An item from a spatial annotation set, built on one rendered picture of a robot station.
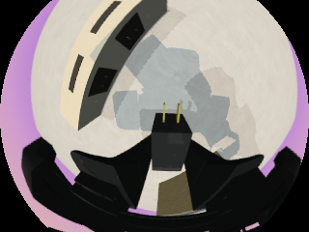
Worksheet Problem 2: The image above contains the black two-prong plug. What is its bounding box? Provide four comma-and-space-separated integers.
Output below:
151, 101, 193, 171

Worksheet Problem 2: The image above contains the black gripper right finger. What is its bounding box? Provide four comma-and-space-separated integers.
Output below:
184, 139, 264, 212

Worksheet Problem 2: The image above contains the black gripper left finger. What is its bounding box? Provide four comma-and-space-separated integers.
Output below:
70, 135, 152, 209

